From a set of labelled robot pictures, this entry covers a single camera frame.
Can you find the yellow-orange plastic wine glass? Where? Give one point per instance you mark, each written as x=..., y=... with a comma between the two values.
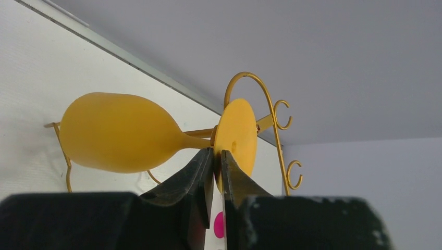
x=138, y=134

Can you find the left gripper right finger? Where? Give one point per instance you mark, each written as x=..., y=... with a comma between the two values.
x=255, y=219

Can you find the magenta plastic wine glass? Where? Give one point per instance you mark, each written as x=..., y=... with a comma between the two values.
x=219, y=226

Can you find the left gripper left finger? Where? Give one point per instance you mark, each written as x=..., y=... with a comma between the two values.
x=173, y=215

